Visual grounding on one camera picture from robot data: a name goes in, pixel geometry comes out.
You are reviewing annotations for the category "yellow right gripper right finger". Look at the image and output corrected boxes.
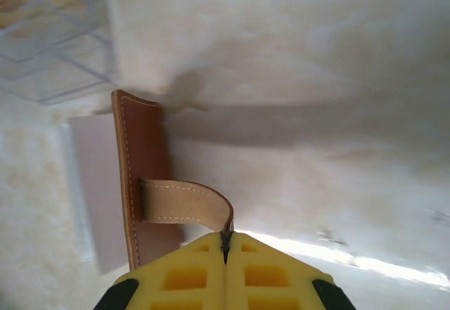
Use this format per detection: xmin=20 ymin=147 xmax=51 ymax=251
xmin=224 ymin=231 xmax=356 ymax=310

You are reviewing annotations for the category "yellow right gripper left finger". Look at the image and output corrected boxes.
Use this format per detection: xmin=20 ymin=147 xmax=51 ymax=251
xmin=93 ymin=231 xmax=226 ymax=310

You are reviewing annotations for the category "silver VIP card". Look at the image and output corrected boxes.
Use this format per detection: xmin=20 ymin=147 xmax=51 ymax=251
xmin=65 ymin=115 xmax=133 ymax=276

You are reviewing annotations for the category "brown leather card holder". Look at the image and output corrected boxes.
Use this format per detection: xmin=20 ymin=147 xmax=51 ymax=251
xmin=110 ymin=89 xmax=236 ymax=272

